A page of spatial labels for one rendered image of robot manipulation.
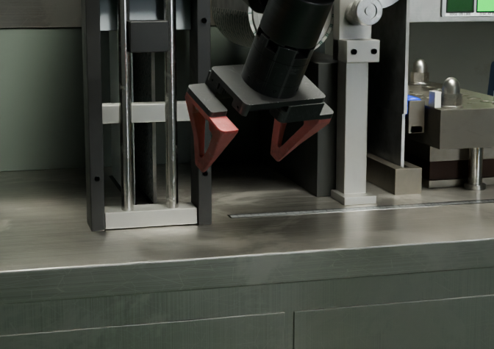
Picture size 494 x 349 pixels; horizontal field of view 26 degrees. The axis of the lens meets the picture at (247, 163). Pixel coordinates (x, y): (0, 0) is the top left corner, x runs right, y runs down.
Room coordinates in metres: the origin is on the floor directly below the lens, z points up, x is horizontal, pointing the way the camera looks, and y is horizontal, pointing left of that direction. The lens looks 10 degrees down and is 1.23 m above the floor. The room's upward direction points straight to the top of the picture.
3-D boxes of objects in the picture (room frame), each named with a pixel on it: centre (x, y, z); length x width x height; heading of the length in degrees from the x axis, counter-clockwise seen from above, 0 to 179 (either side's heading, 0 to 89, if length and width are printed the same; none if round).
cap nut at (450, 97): (1.61, -0.31, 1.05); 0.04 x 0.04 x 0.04
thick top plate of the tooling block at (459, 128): (1.79, -0.31, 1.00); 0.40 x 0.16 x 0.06; 15
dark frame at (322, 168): (1.73, -0.10, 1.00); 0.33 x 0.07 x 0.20; 15
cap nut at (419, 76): (1.95, -0.32, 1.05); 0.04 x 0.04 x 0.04
